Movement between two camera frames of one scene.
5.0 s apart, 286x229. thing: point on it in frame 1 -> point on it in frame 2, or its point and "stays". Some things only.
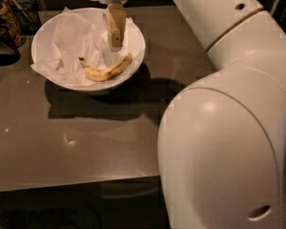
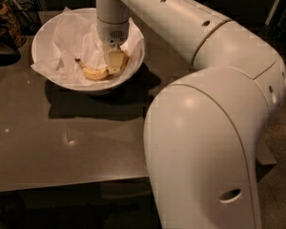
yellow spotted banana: [108, 73] stays
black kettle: [4, 52] stays
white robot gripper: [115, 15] -> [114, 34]
